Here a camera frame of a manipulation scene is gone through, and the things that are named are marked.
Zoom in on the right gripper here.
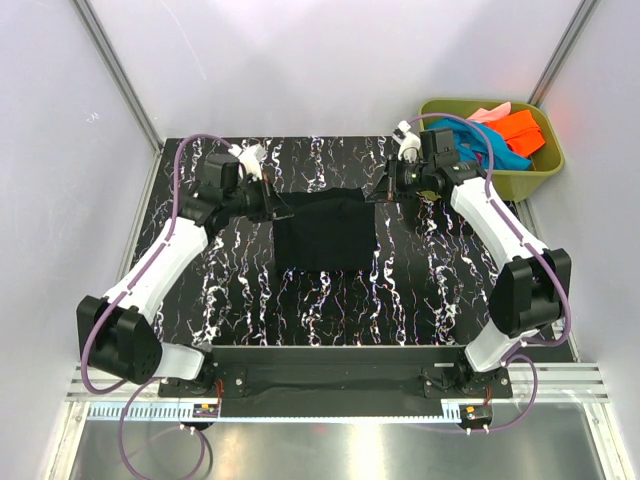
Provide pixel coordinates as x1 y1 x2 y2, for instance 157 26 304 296
366 155 434 204

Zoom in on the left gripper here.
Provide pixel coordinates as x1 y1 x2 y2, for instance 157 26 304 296
225 173 294 224

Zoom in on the black t-shirt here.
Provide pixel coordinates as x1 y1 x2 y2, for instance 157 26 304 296
272 188 377 272

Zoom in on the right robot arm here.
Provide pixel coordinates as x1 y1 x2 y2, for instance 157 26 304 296
366 121 571 397

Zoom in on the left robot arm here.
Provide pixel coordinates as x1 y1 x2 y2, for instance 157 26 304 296
76 145 293 396

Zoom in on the blue t-shirt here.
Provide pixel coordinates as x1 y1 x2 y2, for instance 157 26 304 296
427 118 531 171

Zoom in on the pink t-shirt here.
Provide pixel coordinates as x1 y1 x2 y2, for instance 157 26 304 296
468 102 512 123

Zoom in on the black marbled table mat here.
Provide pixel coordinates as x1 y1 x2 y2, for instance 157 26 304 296
102 135 559 347

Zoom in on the olive green plastic bin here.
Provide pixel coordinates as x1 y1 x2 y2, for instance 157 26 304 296
420 98 565 202

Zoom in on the orange t-shirt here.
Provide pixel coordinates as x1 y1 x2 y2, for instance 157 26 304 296
487 110 546 157

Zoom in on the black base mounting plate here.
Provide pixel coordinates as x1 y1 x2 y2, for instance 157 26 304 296
158 346 513 421

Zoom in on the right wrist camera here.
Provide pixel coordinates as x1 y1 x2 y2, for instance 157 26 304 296
392 120 421 163

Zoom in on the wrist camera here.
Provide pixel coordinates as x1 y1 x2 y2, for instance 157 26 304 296
228 144 267 182
392 120 421 163

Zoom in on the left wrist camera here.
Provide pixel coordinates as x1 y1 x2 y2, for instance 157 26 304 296
228 144 267 182

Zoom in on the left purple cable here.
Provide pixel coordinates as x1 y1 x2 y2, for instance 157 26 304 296
80 133 216 479

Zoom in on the purple cable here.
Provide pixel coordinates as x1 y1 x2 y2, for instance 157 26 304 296
80 133 216 479
407 113 571 431

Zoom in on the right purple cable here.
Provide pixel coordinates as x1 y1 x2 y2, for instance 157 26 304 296
407 113 571 431

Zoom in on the left aluminium frame post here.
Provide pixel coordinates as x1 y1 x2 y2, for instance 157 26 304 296
70 0 164 153

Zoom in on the aluminium frame post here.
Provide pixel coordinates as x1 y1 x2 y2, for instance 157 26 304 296
528 0 601 108
70 0 164 153

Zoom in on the right aluminium frame post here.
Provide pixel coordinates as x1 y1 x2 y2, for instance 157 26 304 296
528 0 601 108

